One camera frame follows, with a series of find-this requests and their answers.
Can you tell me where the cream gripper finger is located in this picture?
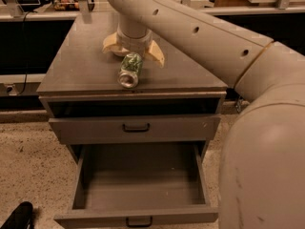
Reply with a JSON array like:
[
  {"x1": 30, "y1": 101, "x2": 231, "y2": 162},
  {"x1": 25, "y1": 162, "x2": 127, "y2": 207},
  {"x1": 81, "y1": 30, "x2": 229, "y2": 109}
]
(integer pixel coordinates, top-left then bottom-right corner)
[
  {"x1": 102, "y1": 32, "x2": 121, "y2": 53},
  {"x1": 144, "y1": 40, "x2": 165, "y2": 68}
]

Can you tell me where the green soda can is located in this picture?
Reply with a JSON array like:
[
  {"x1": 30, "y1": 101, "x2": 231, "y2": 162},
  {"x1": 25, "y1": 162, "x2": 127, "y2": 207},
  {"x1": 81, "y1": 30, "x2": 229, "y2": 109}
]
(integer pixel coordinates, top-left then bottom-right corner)
[{"x1": 117, "y1": 52, "x2": 143, "y2": 89}]

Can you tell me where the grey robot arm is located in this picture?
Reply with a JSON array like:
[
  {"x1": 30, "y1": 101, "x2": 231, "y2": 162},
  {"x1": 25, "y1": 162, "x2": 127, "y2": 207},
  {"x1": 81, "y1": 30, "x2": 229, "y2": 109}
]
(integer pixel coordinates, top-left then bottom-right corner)
[{"x1": 108, "y1": 0, "x2": 305, "y2": 229}]

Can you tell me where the grey drawer cabinet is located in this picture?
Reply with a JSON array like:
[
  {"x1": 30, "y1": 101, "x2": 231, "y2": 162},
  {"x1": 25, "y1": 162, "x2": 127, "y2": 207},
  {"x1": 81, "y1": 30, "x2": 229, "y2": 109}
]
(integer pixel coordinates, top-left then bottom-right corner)
[{"x1": 38, "y1": 12, "x2": 226, "y2": 156}]

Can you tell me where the closed grey drawer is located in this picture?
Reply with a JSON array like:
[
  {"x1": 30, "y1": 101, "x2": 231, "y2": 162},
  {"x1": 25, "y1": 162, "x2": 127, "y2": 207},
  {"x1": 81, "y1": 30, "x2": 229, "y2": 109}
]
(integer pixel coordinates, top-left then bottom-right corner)
[{"x1": 49, "y1": 114, "x2": 220, "y2": 145}]

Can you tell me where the open grey drawer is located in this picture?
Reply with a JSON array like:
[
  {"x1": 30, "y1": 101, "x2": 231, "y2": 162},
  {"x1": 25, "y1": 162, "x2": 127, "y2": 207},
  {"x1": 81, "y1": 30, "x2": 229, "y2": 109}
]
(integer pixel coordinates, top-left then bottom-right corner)
[{"x1": 54, "y1": 142, "x2": 218, "y2": 229}]

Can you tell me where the white bowl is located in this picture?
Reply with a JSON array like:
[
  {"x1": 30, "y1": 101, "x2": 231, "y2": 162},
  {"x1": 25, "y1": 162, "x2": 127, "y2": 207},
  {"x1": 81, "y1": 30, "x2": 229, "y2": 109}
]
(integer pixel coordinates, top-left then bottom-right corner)
[{"x1": 111, "y1": 50, "x2": 130, "y2": 57}]

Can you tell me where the black shoe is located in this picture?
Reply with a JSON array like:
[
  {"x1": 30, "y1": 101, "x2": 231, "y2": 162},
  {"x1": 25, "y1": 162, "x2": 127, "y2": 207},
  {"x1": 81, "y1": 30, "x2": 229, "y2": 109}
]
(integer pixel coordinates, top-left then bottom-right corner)
[{"x1": 0, "y1": 201, "x2": 33, "y2": 229}]

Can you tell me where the black drawer handle upper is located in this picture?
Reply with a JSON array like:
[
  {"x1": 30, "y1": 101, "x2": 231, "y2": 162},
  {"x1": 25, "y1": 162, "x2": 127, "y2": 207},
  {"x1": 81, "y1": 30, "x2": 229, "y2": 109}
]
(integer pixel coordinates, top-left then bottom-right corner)
[{"x1": 122, "y1": 123, "x2": 151, "y2": 133}]

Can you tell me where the black drawer handle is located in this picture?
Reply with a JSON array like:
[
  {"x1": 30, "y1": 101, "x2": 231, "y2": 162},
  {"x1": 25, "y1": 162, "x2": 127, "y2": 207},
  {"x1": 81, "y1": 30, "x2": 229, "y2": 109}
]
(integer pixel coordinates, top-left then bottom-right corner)
[
  {"x1": 122, "y1": 123, "x2": 151, "y2": 133},
  {"x1": 125, "y1": 217, "x2": 153, "y2": 229}
]

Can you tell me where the black cable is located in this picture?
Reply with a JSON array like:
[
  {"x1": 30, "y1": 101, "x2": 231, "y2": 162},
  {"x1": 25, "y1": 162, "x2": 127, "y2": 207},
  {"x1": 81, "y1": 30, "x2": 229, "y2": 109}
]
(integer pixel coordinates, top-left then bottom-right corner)
[{"x1": 17, "y1": 10, "x2": 32, "y2": 95}]

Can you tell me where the black drawer handle lower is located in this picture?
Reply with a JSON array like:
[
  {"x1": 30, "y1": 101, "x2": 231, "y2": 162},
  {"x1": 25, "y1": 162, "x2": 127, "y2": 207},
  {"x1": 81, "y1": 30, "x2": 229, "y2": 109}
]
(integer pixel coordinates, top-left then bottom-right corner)
[{"x1": 125, "y1": 217, "x2": 153, "y2": 229}]

